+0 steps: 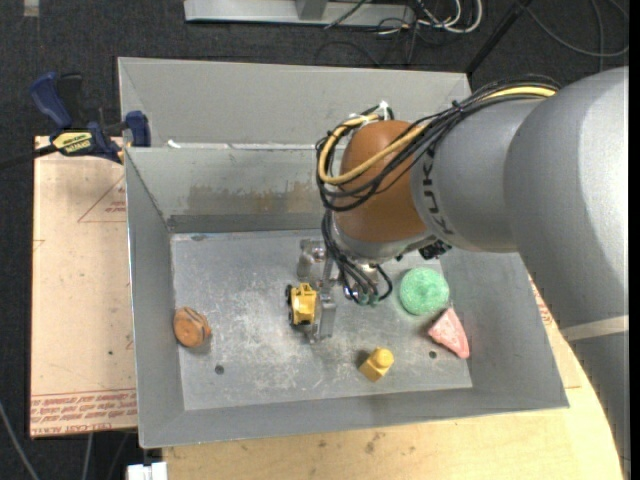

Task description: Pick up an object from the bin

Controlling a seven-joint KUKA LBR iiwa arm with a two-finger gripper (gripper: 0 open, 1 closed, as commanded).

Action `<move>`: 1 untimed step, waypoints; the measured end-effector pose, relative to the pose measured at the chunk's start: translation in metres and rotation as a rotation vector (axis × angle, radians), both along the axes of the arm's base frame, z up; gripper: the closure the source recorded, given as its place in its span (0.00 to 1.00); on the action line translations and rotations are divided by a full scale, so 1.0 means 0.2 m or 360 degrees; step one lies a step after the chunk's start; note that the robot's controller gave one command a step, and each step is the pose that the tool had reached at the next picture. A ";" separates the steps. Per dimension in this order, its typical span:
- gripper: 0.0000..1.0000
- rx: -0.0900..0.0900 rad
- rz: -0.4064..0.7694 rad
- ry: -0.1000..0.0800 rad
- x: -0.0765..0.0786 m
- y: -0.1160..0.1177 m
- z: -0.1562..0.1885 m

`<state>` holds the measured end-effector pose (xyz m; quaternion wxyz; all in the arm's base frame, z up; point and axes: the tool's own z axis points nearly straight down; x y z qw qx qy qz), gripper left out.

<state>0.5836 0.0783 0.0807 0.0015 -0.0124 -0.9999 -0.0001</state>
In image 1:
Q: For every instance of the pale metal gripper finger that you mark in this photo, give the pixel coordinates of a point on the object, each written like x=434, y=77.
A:
x=328, y=320
x=306, y=260

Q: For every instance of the yellow toy truck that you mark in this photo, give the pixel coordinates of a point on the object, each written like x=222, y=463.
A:
x=302, y=305

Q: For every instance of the yellow studded block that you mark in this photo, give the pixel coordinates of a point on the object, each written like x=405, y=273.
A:
x=376, y=364

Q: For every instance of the green round sponge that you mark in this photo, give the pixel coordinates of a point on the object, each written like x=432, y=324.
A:
x=424, y=290

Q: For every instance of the grey metal bin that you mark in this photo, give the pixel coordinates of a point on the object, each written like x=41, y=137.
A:
x=240, y=368

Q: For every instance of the pink wedge toy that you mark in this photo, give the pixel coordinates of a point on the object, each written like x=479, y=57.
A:
x=450, y=335

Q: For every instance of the brown round toy biscuit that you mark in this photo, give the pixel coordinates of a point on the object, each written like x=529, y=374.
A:
x=190, y=327

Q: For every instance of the brown cardboard board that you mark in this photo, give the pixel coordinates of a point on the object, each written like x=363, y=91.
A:
x=75, y=293

